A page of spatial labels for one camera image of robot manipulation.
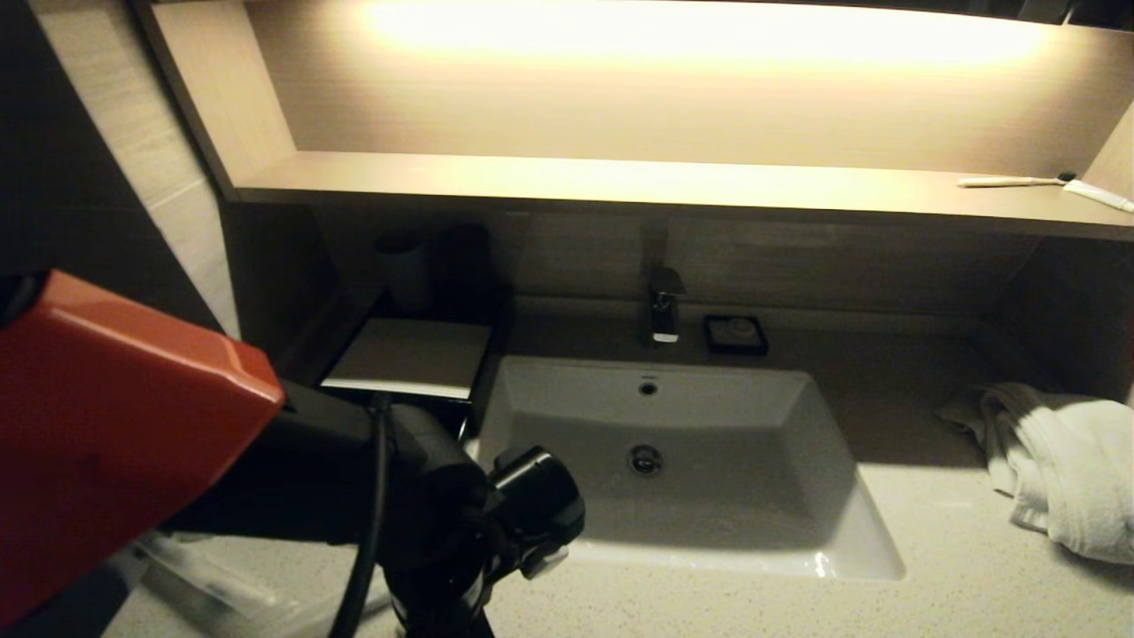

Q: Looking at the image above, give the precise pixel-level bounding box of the black soap dish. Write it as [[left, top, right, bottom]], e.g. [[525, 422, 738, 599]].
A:
[[703, 313, 770, 357]]

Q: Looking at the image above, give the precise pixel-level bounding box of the wooden wall shelf niche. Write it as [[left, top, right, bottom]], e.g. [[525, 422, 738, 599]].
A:
[[133, 0, 1134, 242]]

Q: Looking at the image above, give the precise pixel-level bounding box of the dark brown cup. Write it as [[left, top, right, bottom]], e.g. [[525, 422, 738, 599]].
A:
[[436, 222, 493, 322]]

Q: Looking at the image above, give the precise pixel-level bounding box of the white toothpaste tube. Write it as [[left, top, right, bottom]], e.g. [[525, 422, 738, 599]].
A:
[[1061, 179, 1134, 214]]

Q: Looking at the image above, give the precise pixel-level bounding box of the warm LED light strip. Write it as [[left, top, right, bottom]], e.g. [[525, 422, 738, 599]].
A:
[[363, 0, 1055, 74]]

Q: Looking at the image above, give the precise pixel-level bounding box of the white terry towel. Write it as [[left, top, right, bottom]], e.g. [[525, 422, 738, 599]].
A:
[[937, 381, 1134, 566]]

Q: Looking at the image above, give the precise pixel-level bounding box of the white toothbrush black head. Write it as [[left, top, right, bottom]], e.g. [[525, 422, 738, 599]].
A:
[[957, 170, 1077, 190]]

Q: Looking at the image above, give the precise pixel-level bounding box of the packaged toothbrush with green label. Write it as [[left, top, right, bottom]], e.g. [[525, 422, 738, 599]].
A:
[[131, 532, 298, 638]]

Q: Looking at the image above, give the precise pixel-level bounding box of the chrome faucet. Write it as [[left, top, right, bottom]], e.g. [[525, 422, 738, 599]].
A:
[[640, 217, 687, 346]]

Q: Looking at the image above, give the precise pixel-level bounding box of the pale grey cup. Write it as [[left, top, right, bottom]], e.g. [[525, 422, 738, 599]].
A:
[[376, 232, 433, 311]]

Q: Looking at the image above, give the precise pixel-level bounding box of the white ceramic sink basin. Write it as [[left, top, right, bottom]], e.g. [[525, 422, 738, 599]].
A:
[[454, 354, 906, 582]]

